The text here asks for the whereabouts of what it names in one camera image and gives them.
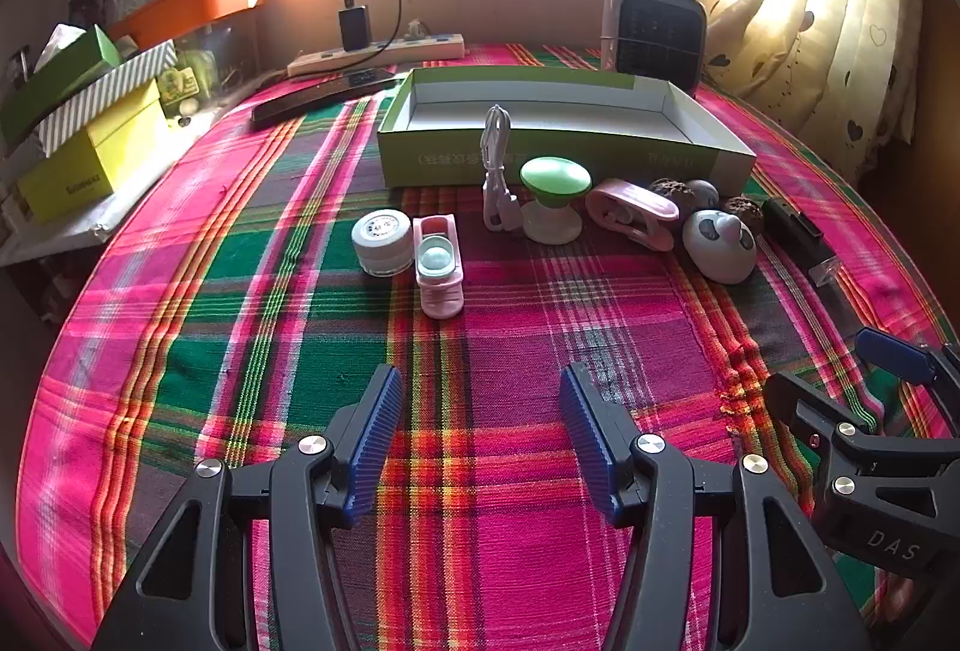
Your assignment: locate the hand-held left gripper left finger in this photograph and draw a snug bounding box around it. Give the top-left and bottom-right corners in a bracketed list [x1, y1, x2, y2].
[90, 364, 406, 651]

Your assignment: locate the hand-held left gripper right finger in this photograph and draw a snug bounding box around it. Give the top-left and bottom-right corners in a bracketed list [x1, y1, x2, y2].
[559, 362, 875, 651]

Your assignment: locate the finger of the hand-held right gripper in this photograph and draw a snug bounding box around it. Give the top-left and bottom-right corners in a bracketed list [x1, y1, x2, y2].
[765, 370, 960, 509]
[853, 325, 960, 397]

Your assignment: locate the small pink device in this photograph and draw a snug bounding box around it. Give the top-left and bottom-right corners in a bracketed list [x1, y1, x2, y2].
[412, 214, 466, 320]

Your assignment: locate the black bike light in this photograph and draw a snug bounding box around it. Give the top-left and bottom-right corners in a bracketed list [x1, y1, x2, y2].
[761, 197, 841, 288]

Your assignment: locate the white panda-shaped gadget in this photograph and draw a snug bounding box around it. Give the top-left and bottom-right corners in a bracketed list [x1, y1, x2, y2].
[681, 208, 758, 286]

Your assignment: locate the white round jar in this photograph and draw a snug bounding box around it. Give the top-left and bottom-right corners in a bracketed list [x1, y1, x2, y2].
[351, 210, 415, 278]

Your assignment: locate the brown walnut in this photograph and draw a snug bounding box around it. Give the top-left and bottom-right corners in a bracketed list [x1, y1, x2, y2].
[720, 196, 766, 236]
[649, 177, 698, 209]

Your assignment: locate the pink clip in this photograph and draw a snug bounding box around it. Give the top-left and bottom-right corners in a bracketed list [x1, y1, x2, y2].
[585, 177, 680, 251]

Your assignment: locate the white usb cable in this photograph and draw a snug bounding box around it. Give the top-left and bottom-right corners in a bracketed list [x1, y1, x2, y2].
[480, 105, 522, 233]

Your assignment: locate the green-topped white suction holder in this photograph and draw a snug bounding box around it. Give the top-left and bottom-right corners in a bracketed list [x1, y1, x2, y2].
[519, 157, 593, 243]

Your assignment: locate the green cardboard box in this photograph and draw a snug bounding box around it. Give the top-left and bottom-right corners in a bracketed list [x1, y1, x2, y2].
[375, 67, 758, 191]

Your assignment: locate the plaid tablecloth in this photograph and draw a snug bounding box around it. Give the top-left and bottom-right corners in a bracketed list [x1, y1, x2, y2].
[15, 42, 953, 651]

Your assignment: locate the cream heart-print curtain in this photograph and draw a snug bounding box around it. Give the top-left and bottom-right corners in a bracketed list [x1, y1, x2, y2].
[686, 0, 931, 187]

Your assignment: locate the black smartphone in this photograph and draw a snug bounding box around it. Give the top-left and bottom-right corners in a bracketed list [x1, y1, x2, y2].
[251, 67, 398, 131]

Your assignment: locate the white paper sheet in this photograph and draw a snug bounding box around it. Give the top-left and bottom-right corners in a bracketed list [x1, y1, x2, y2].
[0, 171, 151, 266]

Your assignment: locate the yellow box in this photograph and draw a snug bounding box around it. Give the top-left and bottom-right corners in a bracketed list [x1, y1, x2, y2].
[16, 79, 170, 223]

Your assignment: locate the white power strip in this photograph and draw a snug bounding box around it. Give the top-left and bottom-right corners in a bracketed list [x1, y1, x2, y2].
[287, 32, 467, 78]

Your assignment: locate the small desktop heater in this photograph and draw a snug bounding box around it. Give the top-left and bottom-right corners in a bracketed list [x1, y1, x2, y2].
[601, 0, 710, 97]

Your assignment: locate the green card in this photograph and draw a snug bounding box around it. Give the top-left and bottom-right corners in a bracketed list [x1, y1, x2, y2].
[157, 67, 200, 104]

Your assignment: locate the black charger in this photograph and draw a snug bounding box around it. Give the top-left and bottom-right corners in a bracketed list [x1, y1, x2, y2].
[339, 6, 372, 52]

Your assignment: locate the clear plastic container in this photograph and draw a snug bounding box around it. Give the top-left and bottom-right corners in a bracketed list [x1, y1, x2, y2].
[172, 17, 265, 101]

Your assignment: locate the striped box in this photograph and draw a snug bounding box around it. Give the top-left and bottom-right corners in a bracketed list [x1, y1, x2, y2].
[37, 40, 179, 157]

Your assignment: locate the black charging cable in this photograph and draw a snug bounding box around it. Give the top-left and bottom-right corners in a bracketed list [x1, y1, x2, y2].
[345, 0, 402, 59]

